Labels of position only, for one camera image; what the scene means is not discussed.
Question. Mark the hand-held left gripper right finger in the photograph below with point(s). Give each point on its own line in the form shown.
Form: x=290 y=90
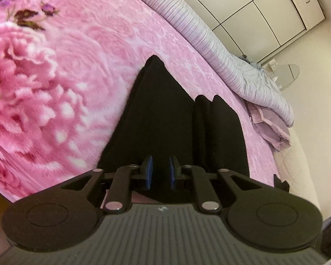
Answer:
x=172 y=172

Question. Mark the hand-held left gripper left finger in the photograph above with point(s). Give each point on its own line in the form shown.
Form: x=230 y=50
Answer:
x=148 y=171

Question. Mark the black pants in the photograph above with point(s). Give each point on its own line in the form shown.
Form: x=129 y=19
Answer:
x=160 y=116

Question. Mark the lilac pillow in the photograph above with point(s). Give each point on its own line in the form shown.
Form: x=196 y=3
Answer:
x=270 y=127

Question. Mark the pink floral blanket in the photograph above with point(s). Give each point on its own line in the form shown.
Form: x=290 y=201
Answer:
x=58 y=88

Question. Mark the white mattress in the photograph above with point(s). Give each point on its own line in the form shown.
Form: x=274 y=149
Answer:
x=298 y=171

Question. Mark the grey striped duvet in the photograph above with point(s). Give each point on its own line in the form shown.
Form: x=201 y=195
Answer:
x=209 y=41

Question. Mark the small white item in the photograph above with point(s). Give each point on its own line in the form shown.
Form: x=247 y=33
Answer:
x=273 y=64

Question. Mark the round glass side table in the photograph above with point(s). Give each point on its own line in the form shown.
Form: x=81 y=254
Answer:
x=288 y=74

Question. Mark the white wardrobe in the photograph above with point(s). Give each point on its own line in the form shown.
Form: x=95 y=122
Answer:
x=251 y=8

